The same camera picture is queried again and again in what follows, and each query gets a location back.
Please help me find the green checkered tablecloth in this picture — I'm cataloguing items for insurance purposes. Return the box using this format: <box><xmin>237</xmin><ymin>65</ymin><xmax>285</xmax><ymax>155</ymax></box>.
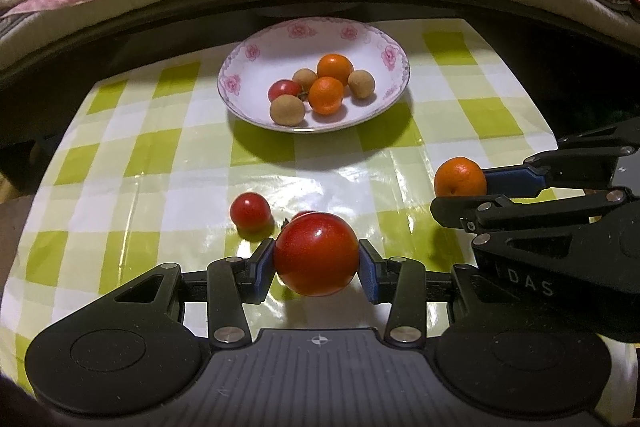
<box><xmin>0</xmin><ymin>18</ymin><xmax>640</xmax><ymax>388</ymax></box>

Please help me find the brown longan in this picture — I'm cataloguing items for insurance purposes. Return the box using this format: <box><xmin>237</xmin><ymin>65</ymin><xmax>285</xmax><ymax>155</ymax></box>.
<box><xmin>269</xmin><ymin>96</ymin><xmax>306</xmax><ymax>126</ymax></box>
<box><xmin>347</xmin><ymin>70</ymin><xmax>376</xmax><ymax>98</ymax></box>
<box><xmin>291</xmin><ymin>68</ymin><xmax>319</xmax><ymax>92</ymax></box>

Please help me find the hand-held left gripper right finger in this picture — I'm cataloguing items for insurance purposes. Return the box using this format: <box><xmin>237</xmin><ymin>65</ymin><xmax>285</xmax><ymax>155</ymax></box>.
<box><xmin>357</xmin><ymin>239</ymin><xmax>488</xmax><ymax>348</ymax></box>

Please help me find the dark bed frame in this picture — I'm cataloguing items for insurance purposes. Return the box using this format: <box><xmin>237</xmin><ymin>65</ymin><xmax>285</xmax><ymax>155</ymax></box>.
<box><xmin>0</xmin><ymin>0</ymin><xmax>640</xmax><ymax>152</ymax></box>

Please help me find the small orange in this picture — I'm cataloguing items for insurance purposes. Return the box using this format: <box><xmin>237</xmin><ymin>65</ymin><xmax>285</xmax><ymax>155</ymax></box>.
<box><xmin>433</xmin><ymin>158</ymin><xmax>488</xmax><ymax>198</ymax></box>
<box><xmin>308</xmin><ymin>76</ymin><xmax>345</xmax><ymax>116</ymax></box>
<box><xmin>316</xmin><ymin>53</ymin><xmax>355</xmax><ymax>86</ymax></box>

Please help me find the large red tomato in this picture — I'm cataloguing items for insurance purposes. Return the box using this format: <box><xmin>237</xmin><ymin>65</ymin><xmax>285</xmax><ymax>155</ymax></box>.
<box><xmin>273</xmin><ymin>213</ymin><xmax>361</xmax><ymax>298</ymax></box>

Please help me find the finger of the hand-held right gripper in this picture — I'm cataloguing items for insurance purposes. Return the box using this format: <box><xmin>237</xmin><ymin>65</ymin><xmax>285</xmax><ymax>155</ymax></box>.
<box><xmin>430</xmin><ymin>188</ymin><xmax>633</xmax><ymax>235</ymax></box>
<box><xmin>482</xmin><ymin>117</ymin><xmax>640</xmax><ymax>198</ymax></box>

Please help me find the white plate with pink flowers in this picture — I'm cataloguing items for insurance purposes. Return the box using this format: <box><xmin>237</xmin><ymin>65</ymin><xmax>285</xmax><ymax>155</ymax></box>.
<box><xmin>216</xmin><ymin>18</ymin><xmax>412</xmax><ymax>134</ymax></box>

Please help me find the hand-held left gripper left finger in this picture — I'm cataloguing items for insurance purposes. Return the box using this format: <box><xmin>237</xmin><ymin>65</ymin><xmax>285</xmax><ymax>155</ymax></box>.
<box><xmin>107</xmin><ymin>239</ymin><xmax>276</xmax><ymax>349</ymax></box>

